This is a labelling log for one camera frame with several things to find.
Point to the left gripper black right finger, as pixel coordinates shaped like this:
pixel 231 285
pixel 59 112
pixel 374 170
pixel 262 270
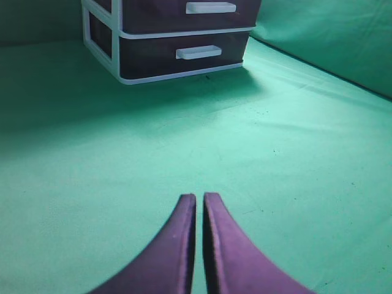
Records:
pixel 233 264

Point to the white plastic drawer cabinet frame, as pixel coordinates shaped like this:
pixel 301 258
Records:
pixel 103 28

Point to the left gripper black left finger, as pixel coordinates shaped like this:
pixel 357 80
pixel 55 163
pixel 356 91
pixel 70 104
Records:
pixel 166 264

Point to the dark translucent drawer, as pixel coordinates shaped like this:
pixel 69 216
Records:
pixel 143 58
pixel 148 17

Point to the green cloth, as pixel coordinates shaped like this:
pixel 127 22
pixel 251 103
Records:
pixel 297 142

